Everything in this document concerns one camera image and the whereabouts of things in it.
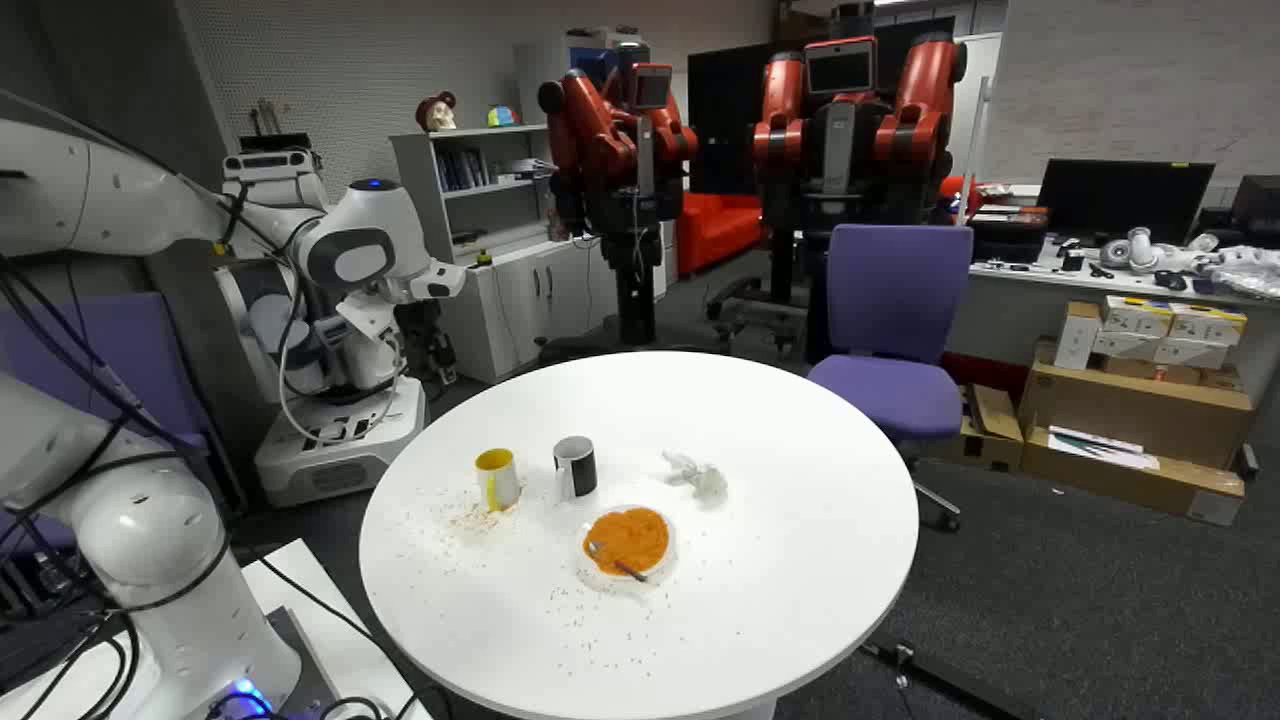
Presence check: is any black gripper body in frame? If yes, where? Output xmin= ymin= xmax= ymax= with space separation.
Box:
xmin=395 ymin=295 xmax=464 ymax=402

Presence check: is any metal teaspoon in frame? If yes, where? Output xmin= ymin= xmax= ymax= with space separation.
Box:
xmin=590 ymin=538 xmax=655 ymax=587

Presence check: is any yellow and white cup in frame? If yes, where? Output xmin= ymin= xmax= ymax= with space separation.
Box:
xmin=472 ymin=446 xmax=523 ymax=516

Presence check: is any white mobile robot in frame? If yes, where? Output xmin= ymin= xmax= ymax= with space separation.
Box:
xmin=216 ymin=127 xmax=432 ymax=514

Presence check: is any white open shelf unit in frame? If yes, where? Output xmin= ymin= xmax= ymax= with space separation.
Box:
xmin=389 ymin=122 xmax=560 ymax=266

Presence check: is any doll head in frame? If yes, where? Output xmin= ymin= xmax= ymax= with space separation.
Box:
xmin=411 ymin=90 xmax=464 ymax=137

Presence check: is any red Baxter robot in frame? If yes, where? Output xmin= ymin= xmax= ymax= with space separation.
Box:
xmin=530 ymin=57 xmax=704 ymax=354
xmin=738 ymin=27 xmax=970 ymax=367

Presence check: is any white plate of orange lentils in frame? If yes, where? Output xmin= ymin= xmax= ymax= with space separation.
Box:
xmin=571 ymin=500 xmax=680 ymax=598

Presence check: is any crumpled white tissue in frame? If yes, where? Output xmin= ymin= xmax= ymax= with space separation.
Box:
xmin=658 ymin=447 xmax=735 ymax=516

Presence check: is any red sofa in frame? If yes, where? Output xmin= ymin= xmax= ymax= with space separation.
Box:
xmin=670 ymin=188 xmax=772 ymax=285

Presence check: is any black tripod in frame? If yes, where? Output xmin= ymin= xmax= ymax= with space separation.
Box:
xmin=857 ymin=635 xmax=1032 ymax=720

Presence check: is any white desk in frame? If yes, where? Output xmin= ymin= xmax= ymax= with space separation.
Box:
xmin=945 ymin=250 xmax=1280 ymax=405

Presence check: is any narrow white box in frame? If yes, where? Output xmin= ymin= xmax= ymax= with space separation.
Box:
xmin=1053 ymin=295 xmax=1107 ymax=376

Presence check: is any white and yellow box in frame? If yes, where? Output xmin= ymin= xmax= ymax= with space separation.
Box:
xmin=1152 ymin=301 xmax=1253 ymax=379
xmin=1095 ymin=293 xmax=1180 ymax=372

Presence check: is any flat cardboard box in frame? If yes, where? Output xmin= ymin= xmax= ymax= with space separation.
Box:
xmin=954 ymin=379 xmax=1253 ymax=529

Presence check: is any large cardboard box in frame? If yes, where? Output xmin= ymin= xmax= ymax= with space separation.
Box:
xmin=1016 ymin=357 xmax=1259 ymax=471

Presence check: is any black computer monitor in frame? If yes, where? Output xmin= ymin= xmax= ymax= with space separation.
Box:
xmin=1037 ymin=157 xmax=1219 ymax=250
xmin=1224 ymin=173 xmax=1280 ymax=232

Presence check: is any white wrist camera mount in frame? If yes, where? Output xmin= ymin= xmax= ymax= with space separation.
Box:
xmin=326 ymin=279 xmax=406 ymax=396

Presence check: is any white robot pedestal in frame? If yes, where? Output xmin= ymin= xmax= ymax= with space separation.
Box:
xmin=0 ymin=538 xmax=435 ymax=720

